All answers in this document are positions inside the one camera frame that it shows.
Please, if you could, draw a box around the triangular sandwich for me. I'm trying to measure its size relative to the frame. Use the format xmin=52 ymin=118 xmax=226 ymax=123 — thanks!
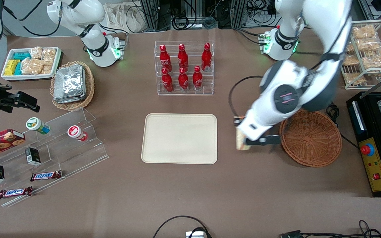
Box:
xmin=236 ymin=116 xmax=251 ymax=151

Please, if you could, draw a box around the light wicker basket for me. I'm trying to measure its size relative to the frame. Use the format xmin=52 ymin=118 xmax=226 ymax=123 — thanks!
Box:
xmin=50 ymin=61 xmax=95 ymax=111

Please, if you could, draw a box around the round brown wicker basket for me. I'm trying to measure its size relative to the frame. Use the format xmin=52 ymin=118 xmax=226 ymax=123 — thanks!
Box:
xmin=279 ymin=110 xmax=343 ymax=168

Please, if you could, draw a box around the beige plastic tray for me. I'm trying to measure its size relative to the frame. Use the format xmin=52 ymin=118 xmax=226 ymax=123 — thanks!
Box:
xmin=141 ymin=113 xmax=218 ymax=165

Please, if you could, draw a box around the green lid yogurt cup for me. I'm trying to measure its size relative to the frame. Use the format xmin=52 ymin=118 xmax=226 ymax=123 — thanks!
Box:
xmin=26 ymin=117 xmax=51 ymax=135

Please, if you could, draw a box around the white plastic snack bin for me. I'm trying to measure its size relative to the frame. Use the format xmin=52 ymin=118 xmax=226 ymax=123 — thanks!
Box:
xmin=1 ymin=47 xmax=62 ymax=81

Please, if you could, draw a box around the yellow snack packet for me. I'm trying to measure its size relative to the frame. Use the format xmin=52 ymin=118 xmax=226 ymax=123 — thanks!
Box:
xmin=4 ymin=59 xmax=21 ymax=76

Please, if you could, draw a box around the silver foil container stack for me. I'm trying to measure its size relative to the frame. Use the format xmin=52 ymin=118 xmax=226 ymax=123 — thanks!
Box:
xmin=53 ymin=64 xmax=87 ymax=104

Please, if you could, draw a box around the red lid yogurt cup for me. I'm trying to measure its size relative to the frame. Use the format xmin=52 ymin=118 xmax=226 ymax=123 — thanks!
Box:
xmin=67 ymin=125 xmax=89 ymax=142

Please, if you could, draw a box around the clear acrylic stepped display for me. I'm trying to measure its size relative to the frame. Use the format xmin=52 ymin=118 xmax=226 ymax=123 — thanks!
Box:
xmin=0 ymin=107 xmax=109 ymax=208

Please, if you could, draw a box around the clear acrylic bottle rack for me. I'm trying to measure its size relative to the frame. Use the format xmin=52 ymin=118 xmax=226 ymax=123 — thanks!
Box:
xmin=154 ymin=41 xmax=214 ymax=96

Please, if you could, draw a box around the brown chocolate bar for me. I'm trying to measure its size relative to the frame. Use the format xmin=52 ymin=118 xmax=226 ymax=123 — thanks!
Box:
xmin=30 ymin=170 xmax=63 ymax=182
xmin=0 ymin=186 xmax=33 ymax=200

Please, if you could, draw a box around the red cola bottle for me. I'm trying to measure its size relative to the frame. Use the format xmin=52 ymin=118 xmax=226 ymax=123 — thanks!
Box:
xmin=178 ymin=44 xmax=189 ymax=72
xmin=178 ymin=67 xmax=190 ymax=92
xmin=192 ymin=66 xmax=204 ymax=91
xmin=159 ymin=44 xmax=172 ymax=73
xmin=201 ymin=43 xmax=212 ymax=72
xmin=161 ymin=68 xmax=174 ymax=93

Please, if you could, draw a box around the red emergency stop button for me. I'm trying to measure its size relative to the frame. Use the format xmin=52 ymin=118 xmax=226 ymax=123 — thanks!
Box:
xmin=361 ymin=143 xmax=375 ymax=157

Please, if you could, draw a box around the black food warmer appliance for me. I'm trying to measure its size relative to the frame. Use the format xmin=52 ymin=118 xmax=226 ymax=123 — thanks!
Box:
xmin=346 ymin=90 xmax=381 ymax=198

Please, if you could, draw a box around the yellow control panel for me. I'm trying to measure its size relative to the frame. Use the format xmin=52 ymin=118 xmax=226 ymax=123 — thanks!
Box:
xmin=358 ymin=137 xmax=381 ymax=193

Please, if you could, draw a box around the white cloth bag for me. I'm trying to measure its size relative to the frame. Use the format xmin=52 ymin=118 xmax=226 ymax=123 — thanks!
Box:
xmin=103 ymin=3 xmax=148 ymax=33

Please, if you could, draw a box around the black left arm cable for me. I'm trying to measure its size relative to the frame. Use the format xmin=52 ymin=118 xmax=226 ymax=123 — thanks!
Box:
xmin=228 ymin=75 xmax=264 ymax=118

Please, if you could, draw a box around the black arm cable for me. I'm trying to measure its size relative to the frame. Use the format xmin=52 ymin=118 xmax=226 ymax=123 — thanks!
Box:
xmin=228 ymin=75 xmax=264 ymax=118
xmin=2 ymin=0 xmax=63 ymax=37

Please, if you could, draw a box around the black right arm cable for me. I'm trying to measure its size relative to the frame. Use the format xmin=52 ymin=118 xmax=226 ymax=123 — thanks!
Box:
xmin=2 ymin=0 xmax=63 ymax=37

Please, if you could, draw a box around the black table power cable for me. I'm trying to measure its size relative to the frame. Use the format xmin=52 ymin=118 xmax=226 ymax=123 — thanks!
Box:
xmin=325 ymin=102 xmax=360 ymax=150

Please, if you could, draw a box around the black connector with cable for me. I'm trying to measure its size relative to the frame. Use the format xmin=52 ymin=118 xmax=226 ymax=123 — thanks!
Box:
xmin=279 ymin=220 xmax=381 ymax=238

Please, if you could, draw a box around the black looped camera cable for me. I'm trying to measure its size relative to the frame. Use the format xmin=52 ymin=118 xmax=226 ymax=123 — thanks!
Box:
xmin=153 ymin=216 xmax=213 ymax=238

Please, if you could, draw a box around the coiled black cable bundle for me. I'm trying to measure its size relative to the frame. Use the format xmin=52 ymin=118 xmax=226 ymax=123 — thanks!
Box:
xmin=172 ymin=13 xmax=218 ymax=31

